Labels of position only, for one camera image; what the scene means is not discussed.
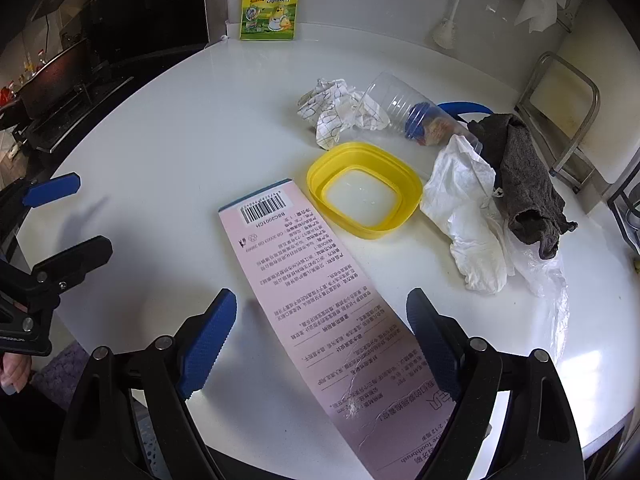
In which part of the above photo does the pink toothbrush box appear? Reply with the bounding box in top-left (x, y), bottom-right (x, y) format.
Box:
top-left (219, 179), bottom-right (454, 479)

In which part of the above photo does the white tissue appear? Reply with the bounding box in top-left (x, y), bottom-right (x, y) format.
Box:
top-left (420, 134), bottom-right (514, 295)

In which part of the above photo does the patterned paper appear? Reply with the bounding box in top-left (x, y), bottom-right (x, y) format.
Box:
top-left (297, 78), bottom-right (390, 151)

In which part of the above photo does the yellow plastic container lid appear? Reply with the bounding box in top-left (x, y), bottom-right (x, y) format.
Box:
top-left (306, 142), bottom-right (423, 240)

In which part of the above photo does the red white snack wrapper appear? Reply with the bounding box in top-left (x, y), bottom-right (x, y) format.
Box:
top-left (416, 116), bottom-right (460, 146)

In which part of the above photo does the clear plastic cup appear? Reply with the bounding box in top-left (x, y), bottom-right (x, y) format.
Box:
top-left (366, 73), bottom-right (491, 153)

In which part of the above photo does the blue fabric strap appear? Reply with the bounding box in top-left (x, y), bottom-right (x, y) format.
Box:
top-left (437, 101), bottom-right (497, 124)

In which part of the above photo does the clear plastic bag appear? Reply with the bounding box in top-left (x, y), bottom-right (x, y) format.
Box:
top-left (504, 228), bottom-right (570, 363)

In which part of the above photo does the person's left hand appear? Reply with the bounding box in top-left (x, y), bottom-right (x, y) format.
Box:
top-left (1, 352), bottom-right (32, 392)

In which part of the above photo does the purple floor mat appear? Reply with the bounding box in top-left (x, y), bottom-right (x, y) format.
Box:
top-left (32, 341), bottom-right (89, 411)

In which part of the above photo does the dark grey rag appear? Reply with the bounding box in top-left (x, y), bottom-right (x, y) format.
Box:
top-left (468, 114), bottom-right (577, 260)

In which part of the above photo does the yellow seasoning pouch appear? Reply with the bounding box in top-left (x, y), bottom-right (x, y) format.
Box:
top-left (240, 0), bottom-right (298, 41)

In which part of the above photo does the metal cutting board rack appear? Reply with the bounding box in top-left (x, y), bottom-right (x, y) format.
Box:
top-left (515, 51), bottom-right (601, 193)

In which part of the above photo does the white cutting board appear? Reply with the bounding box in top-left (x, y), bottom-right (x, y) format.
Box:
top-left (529, 0), bottom-right (640, 187)

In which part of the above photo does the white bottle brush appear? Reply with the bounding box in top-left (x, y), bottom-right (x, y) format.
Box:
top-left (432, 0), bottom-right (461, 50)

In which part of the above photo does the black wire dish rack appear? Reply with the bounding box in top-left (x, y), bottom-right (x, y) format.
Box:
top-left (606, 164), bottom-right (639, 260)

